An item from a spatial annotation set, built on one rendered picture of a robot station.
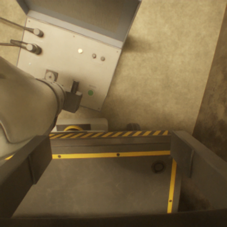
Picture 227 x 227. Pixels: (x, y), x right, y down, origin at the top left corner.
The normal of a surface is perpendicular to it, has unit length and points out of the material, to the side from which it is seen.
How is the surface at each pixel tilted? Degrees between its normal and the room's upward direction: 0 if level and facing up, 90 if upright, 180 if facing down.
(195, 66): 0
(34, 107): 81
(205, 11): 0
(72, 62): 0
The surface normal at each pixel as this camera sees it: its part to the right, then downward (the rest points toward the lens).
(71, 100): 0.04, 0.25
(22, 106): 0.91, -0.29
